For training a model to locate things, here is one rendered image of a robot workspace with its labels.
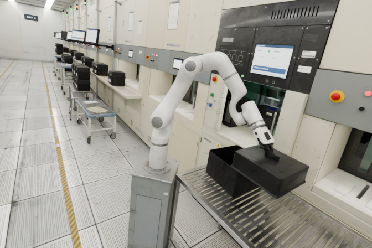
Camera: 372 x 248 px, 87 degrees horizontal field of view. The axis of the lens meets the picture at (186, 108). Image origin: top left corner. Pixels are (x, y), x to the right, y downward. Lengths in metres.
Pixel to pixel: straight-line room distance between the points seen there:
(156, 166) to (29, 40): 13.56
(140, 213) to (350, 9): 1.73
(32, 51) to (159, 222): 13.65
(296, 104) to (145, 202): 1.16
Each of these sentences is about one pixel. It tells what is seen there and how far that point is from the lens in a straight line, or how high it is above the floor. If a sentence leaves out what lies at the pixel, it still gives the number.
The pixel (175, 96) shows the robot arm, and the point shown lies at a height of 1.29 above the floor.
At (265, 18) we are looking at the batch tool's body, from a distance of 1.63.
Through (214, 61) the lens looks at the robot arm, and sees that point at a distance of 1.13.
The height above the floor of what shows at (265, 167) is 1.05.
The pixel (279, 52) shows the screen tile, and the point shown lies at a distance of 1.51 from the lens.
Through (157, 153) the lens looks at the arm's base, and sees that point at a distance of 1.32.
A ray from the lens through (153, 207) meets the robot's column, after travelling 1.47.
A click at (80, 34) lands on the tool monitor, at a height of 1.68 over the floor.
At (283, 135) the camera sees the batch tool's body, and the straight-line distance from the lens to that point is 1.45.
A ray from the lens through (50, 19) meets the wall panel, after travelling 14.55.
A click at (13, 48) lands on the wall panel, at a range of 14.58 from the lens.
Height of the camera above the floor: 1.54
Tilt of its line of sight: 15 degrees down
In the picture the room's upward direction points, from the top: 8 degrees clockwise
